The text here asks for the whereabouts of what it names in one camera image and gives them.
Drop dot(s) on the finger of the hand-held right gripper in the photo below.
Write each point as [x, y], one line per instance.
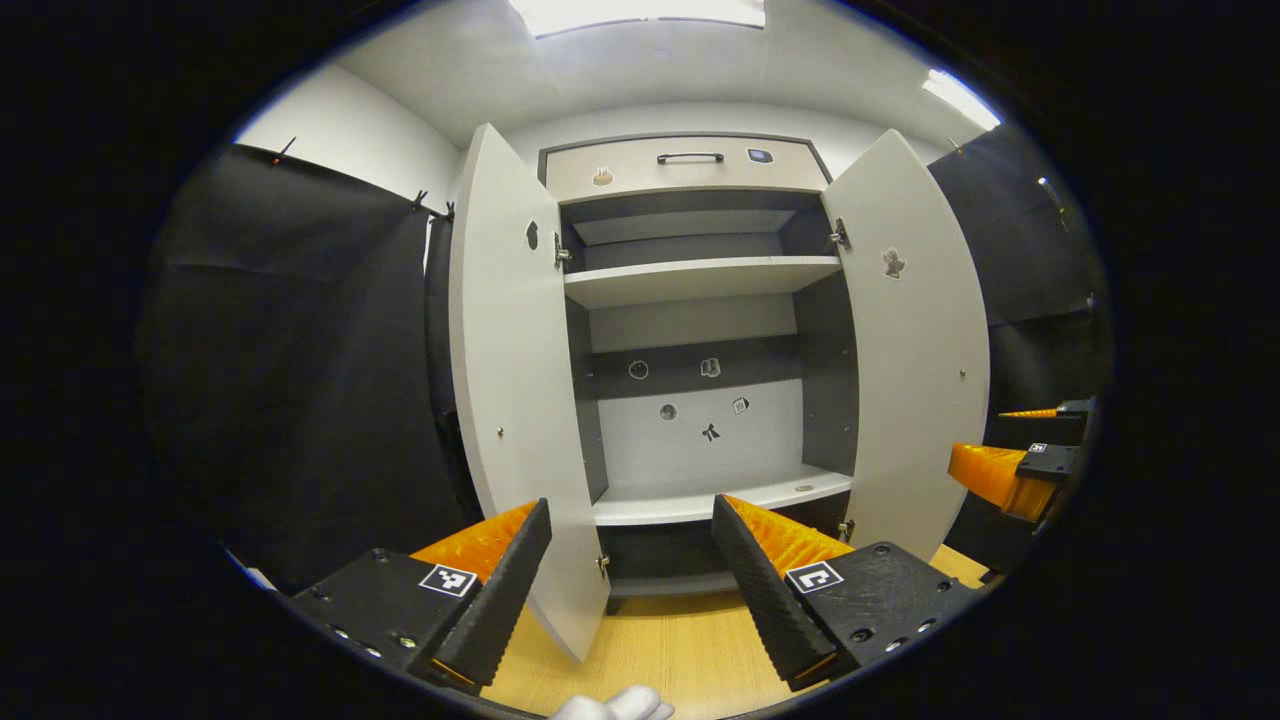
[1075, 420]
[990, 480]

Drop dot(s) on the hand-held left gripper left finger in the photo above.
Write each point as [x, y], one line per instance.
[500, 610]

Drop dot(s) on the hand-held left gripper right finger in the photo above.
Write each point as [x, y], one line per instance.
[765, 600]

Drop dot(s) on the beige shoe cabinet door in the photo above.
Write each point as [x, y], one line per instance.
[515, 400]
[920, 400]

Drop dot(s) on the beige double-door shoe cabinet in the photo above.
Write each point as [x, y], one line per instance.
[820, 380]

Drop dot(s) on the beige cabinet shelf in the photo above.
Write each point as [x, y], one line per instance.
[690, 500]
[700, 280]

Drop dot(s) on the beige cabinet drawer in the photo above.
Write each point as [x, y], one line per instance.
[640, 175]

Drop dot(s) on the black backdrop cloth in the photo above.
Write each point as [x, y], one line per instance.
[300, 350]

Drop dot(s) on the ceiling light panel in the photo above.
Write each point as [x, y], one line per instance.
[960, 98]
[640, 12]

